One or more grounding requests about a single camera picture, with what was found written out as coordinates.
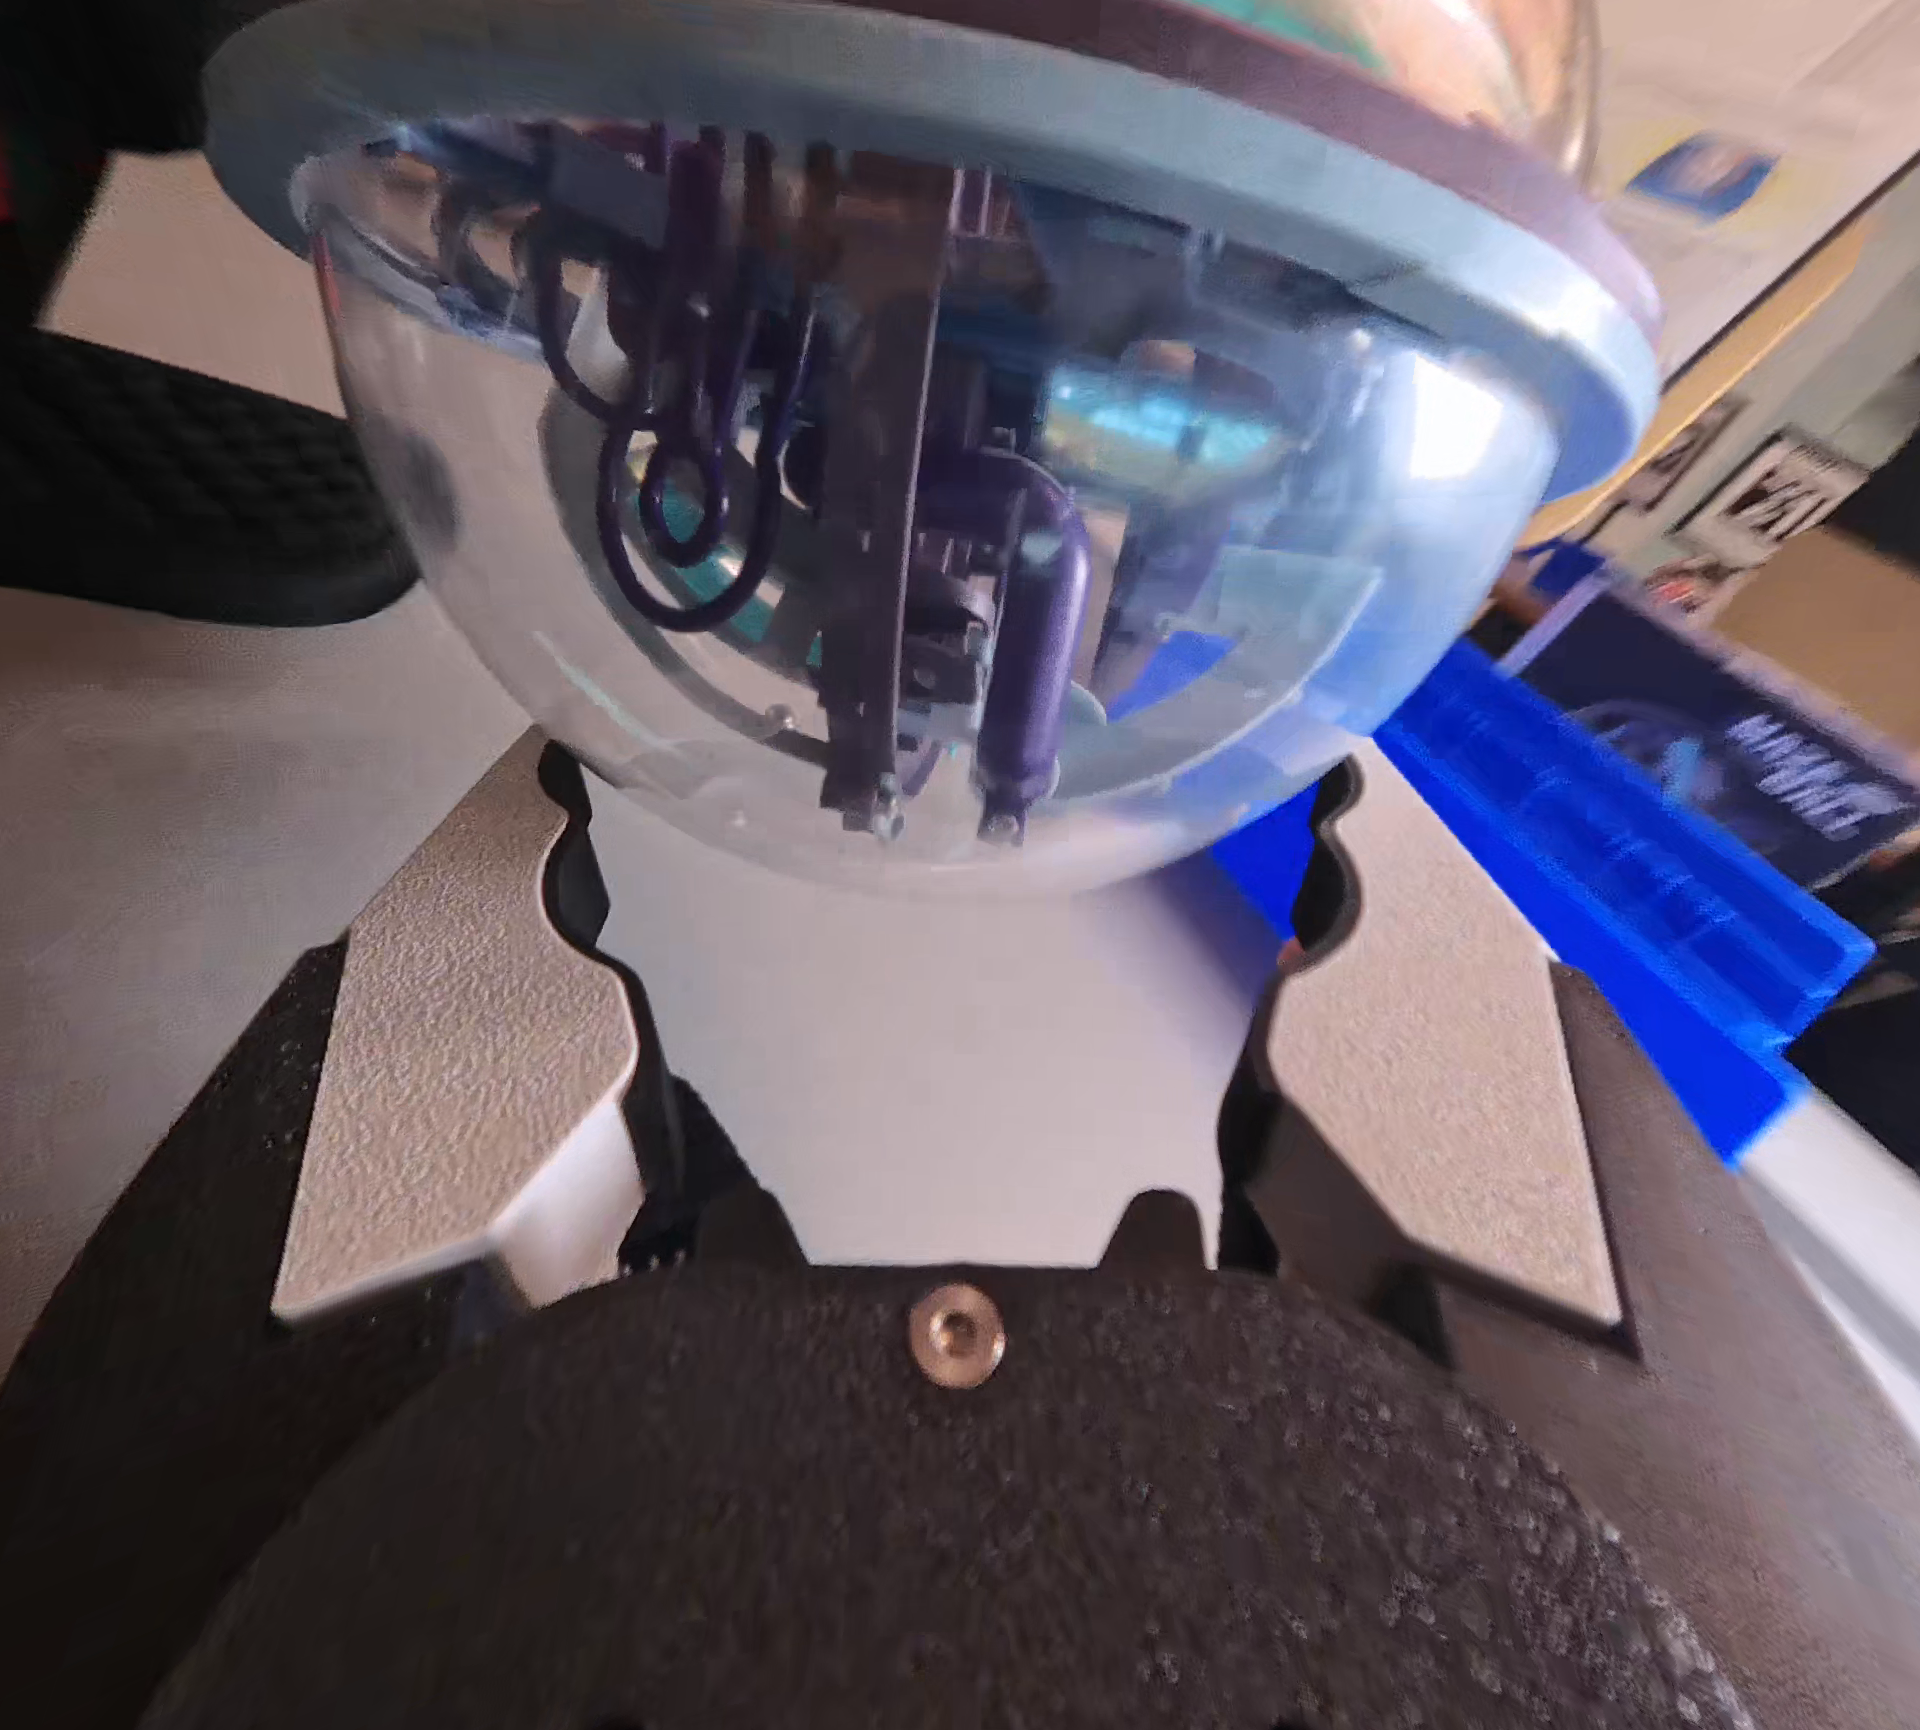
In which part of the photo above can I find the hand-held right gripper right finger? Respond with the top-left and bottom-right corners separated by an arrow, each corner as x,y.
1202,741 -> 1637,1343

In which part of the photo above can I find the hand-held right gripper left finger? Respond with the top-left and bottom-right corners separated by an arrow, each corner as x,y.
271,732 -> 767,1328

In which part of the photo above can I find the clear maze ball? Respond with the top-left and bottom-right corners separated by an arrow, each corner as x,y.
203,0 -> 1661,899

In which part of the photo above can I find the person's left forearm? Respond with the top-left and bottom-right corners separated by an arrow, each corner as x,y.
0,0 -> 377,346

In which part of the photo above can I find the blue plastic bin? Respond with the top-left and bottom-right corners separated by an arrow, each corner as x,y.
1202,635 -> 1878,1169

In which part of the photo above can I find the dark blue printed box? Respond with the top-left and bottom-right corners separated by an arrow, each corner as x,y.
1492,557 -> 1920,899

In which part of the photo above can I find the black white marker board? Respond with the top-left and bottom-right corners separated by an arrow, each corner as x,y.
1615,391 -> 1867,616

